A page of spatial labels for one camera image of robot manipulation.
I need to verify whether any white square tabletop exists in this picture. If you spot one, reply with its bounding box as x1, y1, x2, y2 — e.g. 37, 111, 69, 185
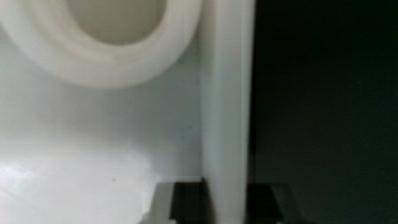
0, 0, 254, 224

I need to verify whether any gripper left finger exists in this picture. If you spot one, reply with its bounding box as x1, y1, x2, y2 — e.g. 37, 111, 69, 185
140, 182, 207, 224

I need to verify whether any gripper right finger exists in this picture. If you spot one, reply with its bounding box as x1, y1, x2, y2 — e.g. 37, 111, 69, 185
247, 183, 309, 224

